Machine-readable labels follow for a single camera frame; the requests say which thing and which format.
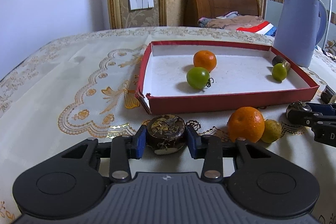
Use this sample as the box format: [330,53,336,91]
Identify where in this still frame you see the folded clothes on bed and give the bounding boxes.
[198,11,268,31]

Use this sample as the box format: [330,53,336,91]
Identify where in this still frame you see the white light switch panel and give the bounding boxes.
[129,0,155,10]

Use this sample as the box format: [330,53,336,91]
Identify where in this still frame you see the dark sugarcane piece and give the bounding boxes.
[272,55,291,72]
[321,85,336,104]

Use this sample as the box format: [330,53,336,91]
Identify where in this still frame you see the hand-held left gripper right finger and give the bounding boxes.
[186,126,275,184]

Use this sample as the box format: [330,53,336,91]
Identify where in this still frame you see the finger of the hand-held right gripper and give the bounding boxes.
[287,110,336,128]
[306,102,336,116]

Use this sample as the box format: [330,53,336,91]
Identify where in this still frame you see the green tomato with stem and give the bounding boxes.
[186,67,214,90]

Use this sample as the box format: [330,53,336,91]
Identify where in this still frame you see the embroidered cream tablecloth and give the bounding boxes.
[0,26,336,224]

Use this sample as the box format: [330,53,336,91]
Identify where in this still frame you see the red cardboard box tray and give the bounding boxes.
[135,40,320,115]

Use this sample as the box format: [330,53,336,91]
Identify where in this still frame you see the blue electric kettle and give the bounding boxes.
[273,0,328,68]

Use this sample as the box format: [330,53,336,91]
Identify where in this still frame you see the yellow green lime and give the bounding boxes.
[261,119,282,143]

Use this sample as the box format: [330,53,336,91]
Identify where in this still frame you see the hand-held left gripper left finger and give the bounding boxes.
[59,124,147,184]

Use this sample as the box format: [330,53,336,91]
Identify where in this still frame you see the orange tangerine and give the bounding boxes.
[227,106,265,143]
[193,50,217,72]

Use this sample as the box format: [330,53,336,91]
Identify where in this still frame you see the small dark water chestnut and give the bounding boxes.
[286,101,312,119]

